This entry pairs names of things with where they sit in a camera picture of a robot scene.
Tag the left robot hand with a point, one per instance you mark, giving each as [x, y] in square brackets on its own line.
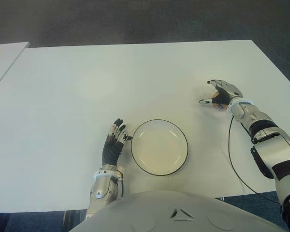
[111, 152]

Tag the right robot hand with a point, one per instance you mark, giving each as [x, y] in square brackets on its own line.
[226, 93]

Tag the red yellow apple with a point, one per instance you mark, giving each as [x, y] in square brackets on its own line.
[218, 105]

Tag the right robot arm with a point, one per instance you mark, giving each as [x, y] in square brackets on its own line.
[278, 154]

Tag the white plate with black rim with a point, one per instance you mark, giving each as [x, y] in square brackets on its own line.
[159, 147]

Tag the grey robot torso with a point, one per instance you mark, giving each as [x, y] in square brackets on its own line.
[178, 212]

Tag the white side table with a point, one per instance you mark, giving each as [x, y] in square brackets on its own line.
[2, 60]

